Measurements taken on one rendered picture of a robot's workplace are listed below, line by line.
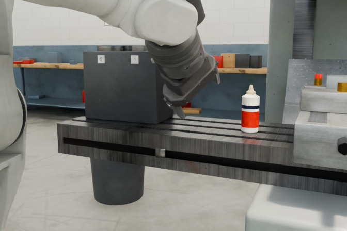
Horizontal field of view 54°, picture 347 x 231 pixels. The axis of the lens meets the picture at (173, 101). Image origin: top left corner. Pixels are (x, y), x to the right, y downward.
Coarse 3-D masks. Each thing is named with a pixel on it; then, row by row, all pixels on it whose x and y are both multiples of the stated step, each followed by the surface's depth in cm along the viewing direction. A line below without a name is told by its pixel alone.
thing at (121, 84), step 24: (120, 48) 91; (144, 48) 87; (96, 72) 91; (120, 72) 88; (144, 72) 86; (96, 96) 92; (120, 96) 89; (144, 96) 87; (120, 120) 90; (144, 120) 88
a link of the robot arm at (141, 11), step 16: (128, 0) 41; (144, 0) 41; (160, 0) 42; (176, 0) 44; (112, 16) 42; (128, 16) 42; (144, 16) 42; (160, 16) 43; (176, 16) 45; (192, 16) 47; (128, 32) 43; (144, 32) 43; (160, 32) 45; (176, 32) 47; (192, 32) 49
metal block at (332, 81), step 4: (328, 76) 69; (332, 76) 69; (336, 76) 69; (340, 76) 68; (344, 76) 68; (328, 80) 69; (332, 80) 69; (336, 80) 69; (340, 80) 68; (344, 80) 68; (328, 84) 69; (332, 84) 69; (336, 84) 69; (328, 88) 69; (332, 88) 69; (336, 88) 69
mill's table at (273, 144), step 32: (64, 128) 87; (96, 128) 83; (128, 128) 82; (160, 128) 83; (192, 128) 82; (224, 128) 83; (288, 128) 83; (128, 160) 81; (160, 160) 77; (192, 160) 74; (224, 160) 71; (256, 160) 68; (288, 160) 66
